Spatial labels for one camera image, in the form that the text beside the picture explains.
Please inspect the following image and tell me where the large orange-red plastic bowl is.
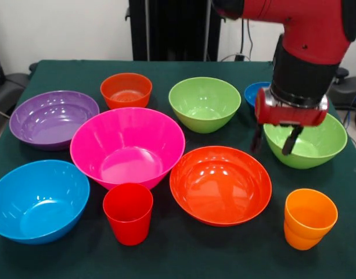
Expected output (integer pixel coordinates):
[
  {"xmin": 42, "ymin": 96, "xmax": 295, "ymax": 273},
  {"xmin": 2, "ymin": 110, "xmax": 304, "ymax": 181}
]
[{"xmin": 169, "ymin": 145, "xmax": 273, "ymax": 227}]

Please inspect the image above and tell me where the small dark blue bowl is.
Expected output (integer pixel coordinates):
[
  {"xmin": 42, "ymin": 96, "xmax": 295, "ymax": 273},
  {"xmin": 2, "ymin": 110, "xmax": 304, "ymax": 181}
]
[{"xmin": 243, "ymin": 81, "xmax": 272, "ymax": 113}]

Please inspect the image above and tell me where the purple plastic bowl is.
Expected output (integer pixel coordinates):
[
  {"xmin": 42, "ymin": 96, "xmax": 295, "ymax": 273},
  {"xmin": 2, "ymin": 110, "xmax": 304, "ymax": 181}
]
[{"xmin": 9, "ymin": 90, "xmax": 100, "ymax": 152}]

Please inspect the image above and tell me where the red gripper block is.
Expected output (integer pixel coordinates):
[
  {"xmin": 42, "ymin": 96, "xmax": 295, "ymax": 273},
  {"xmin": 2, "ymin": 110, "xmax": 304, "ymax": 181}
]
[{"xmin": 251, "ymin": 88, "xmax": 329, "ymax": 156}]

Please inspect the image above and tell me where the small ribbed orange-red bowl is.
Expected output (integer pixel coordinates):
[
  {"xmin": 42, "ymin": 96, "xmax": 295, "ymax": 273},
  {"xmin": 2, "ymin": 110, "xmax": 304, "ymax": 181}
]
[{"xmin": 100, "ymin": 72, "xmax": 153, "ymax": 110}]

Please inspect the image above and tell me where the dark green tablecloth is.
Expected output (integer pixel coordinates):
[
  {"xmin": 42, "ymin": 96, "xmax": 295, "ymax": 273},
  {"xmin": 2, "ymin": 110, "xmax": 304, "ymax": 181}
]
[{"xmin": 0, "ymin": 59, "xmax": 356, "ymax": 279}]

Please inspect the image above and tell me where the red plastic cup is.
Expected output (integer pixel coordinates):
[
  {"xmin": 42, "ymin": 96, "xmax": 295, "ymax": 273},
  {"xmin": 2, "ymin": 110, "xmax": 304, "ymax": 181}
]
[{"xmin": 102, "ymin": 183, "xmax": 154, "ymax": 246}]

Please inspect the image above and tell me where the orange plastic cup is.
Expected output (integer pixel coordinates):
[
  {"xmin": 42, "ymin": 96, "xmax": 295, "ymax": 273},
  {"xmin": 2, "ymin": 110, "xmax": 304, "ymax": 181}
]
[
  {"xmin": 284, "ymin": 188, "xmax": 339, "ymax": 241},
  {"xmin": 283, "ymin": 220, "xmax": 323, "ymax": 251}
]

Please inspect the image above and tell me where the dark grey chair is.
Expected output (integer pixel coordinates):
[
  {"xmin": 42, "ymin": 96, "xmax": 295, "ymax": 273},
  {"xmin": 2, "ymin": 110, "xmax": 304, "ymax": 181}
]
[
  {"xmin": 0, "ymin": 72, "xmax": 30, "ymax": 117},
  {"xmin": 328, "ymin": 67, "xmax": 356, "ymax": 130}
]

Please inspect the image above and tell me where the green plastic bowl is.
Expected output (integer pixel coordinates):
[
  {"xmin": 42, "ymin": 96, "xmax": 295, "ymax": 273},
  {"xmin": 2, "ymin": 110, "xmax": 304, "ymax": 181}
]
[
  {"xmin": 168, "ymin": 76, "xmax": 242, "ymax": 134},
  {"xmin": 263, "ymin": 112, "xmax": 348, "ymax": 170}
]

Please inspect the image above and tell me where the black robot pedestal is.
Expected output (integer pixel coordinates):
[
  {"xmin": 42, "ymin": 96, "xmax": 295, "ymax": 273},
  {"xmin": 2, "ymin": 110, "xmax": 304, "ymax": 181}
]
[{"xmin": 125, "ymin": 0, "xmax": 225, "ymax": 62}]

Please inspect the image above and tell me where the pink plastic bowl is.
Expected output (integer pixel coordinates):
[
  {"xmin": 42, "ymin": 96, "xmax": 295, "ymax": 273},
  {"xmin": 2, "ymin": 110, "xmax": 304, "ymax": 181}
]
[{"xmin": 69, "ymin": 106, "xmax": 186, "ymax": 191}]

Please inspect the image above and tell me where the light blue plastic bowl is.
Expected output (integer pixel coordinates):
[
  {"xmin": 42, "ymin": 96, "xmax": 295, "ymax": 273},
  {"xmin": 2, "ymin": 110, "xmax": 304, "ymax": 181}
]
[{"xmin": 0, "ymin": 159, "xmax": 91, "ymax": 245}]

